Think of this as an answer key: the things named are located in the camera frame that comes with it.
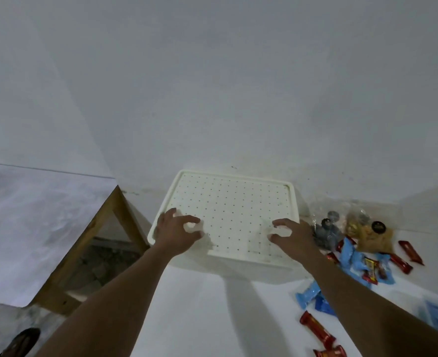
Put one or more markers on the person's right hand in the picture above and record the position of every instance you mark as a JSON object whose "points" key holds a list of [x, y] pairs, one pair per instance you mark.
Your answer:
{"points": [[297, 241]]}

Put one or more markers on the person's left hand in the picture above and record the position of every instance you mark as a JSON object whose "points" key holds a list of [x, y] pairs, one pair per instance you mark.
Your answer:
{"points": [[172, 234]]}

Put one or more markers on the person's right thumb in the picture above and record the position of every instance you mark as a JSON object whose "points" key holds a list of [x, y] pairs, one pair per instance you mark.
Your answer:
{"points": [[276, 239]]}

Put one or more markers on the person's left thumb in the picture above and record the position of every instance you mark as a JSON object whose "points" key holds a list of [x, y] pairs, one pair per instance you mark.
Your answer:
{"points": [[195, 236]]}

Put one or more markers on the white perforated plastic tray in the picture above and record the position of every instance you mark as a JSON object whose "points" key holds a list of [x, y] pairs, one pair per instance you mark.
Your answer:
{"points": [[237, 215]]}

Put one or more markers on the person's right forearm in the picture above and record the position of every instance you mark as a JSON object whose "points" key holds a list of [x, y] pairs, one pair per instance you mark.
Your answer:
{"points": [[367, 316]]}

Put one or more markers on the person's left forearm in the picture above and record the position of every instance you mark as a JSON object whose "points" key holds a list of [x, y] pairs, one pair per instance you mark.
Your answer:
{"points": [[111, 308]]}

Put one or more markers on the clear bag of grey sweets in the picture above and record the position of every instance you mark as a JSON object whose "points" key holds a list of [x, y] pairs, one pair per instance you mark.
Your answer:
{"points": [[326, 232]]}

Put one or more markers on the red wrapped chocolate bar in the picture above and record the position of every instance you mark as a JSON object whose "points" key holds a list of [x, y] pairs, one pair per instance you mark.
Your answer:
{"points": [[410, 252], [401, 263], [342, 243], [332, 258]]}

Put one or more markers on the light blue snack packet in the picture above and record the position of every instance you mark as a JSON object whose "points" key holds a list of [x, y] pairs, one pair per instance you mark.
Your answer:
{"points": [[347, 253], [386, 271], [308, 294]]}

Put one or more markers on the dark blue snack packet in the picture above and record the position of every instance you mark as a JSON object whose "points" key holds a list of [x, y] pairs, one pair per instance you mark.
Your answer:
{"points": [[323, 305]]}

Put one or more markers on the clear bag of yellow snacks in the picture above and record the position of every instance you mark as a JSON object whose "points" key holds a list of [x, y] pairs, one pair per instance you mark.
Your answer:
{"points": [[371, 236]]}

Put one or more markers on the red and yellow candy packet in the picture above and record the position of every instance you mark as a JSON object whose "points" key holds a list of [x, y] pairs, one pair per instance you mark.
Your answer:
{"points": [[370, 270]]}

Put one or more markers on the red gold-tipped snack packet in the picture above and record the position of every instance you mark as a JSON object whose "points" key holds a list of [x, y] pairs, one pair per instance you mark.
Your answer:
{"points": [[317, 329], [330, 352]]}

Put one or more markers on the person's brown shoe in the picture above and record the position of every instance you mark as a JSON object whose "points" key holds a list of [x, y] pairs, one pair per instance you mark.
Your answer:
{"points": [[20, 343]]}

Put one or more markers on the wooden table frame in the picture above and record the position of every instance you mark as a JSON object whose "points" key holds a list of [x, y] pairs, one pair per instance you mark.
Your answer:
{"points": [[92, 230]]}

